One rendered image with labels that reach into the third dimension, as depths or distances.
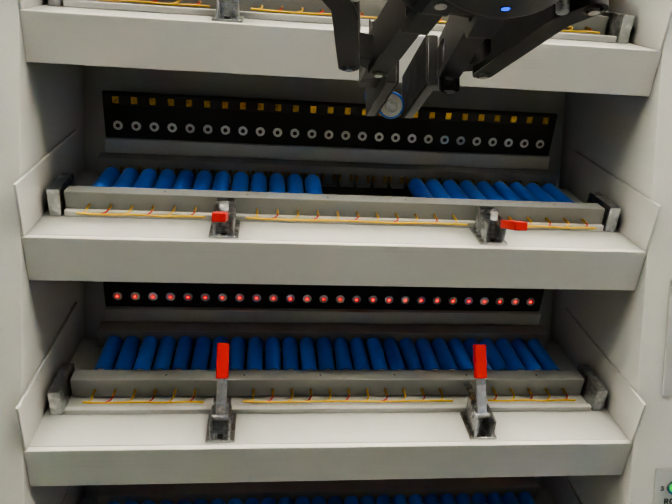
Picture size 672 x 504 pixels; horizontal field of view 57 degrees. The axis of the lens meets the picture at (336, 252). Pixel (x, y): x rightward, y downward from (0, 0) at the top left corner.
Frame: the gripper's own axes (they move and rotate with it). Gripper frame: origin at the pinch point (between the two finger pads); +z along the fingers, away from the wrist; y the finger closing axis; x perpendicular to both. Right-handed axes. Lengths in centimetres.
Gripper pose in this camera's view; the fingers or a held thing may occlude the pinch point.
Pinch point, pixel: (399, 79)
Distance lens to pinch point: 41.1
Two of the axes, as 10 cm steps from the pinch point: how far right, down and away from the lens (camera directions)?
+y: -9.9, -0.3, -1.1
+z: -1.1, 0.7, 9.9
